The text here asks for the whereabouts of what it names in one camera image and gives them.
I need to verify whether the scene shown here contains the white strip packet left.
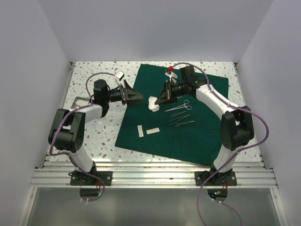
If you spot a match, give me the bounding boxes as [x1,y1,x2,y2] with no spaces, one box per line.
[137,125,144,137]

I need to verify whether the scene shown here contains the metal instrument tray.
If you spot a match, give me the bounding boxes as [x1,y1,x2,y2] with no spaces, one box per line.
[71,97,90,109]

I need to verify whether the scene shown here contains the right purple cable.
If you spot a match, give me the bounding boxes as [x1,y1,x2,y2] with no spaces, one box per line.
[169,62,270,226]

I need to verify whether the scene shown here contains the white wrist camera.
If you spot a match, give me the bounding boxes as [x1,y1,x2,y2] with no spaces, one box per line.
[114,71,125,86]
[165,66,178,84]

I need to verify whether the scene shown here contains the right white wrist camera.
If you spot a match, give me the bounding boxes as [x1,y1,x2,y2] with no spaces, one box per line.
[165,66,178,84]

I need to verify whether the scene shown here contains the long tweezers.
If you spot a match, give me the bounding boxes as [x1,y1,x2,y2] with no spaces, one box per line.
[168,114,189,125]
[175,121,195,127]

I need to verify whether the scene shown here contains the green surgical drape cloth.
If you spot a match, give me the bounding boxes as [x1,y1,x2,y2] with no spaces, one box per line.
[115,64,222,165]

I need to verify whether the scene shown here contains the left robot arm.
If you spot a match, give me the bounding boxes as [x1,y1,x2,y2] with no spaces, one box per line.
[48,80,144,185]

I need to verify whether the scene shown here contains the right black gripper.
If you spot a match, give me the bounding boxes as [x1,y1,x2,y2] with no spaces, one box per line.
[156,80,188,105]

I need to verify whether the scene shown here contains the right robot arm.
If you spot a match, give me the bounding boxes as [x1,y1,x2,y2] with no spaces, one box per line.
[149,65,254,185]

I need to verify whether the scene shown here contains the short tweezers upper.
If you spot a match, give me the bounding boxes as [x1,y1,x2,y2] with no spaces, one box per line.
[171,111,186,117]

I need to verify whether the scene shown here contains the long tweezers lower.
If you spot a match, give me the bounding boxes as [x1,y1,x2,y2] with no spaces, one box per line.
[175,121,195,127]

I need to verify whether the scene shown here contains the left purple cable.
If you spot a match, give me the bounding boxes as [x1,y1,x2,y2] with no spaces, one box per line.
[48,72,120,202]

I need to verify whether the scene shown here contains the white gauze pad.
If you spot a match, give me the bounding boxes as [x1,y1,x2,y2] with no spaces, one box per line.
[75,99,90,107]
[148,96,159,112]

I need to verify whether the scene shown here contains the silver hemostat forceps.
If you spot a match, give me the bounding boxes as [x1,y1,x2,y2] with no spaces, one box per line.
[165,100,192,112]

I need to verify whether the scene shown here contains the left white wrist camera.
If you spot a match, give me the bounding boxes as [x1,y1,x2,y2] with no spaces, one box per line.
[114,71,125,86]

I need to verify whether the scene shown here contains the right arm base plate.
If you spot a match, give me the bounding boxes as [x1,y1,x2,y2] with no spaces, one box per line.
[194,170,238,186]

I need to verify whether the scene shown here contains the purple cable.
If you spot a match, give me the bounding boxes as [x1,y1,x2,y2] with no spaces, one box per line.
[169,62,270,226]
[48,72,120,202]

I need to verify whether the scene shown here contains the aluminium rail frame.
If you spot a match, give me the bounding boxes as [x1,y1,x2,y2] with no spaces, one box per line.
[30,61,277,188]

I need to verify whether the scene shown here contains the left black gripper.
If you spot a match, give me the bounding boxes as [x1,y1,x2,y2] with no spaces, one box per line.
[104,80,143,107]

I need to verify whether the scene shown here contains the white strip packet right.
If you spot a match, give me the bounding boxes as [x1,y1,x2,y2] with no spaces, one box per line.
[146,128,160,135]

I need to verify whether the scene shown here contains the white strip packet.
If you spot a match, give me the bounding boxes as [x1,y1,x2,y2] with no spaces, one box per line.
[137,125,144,137]
[146,128,160,135]

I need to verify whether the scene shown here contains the long tweezers middle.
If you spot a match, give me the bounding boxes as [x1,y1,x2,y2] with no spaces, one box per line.
[168,114,189,125]

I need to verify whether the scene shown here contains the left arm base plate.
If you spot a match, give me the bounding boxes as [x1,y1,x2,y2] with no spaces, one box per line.
[68,170,113,186]

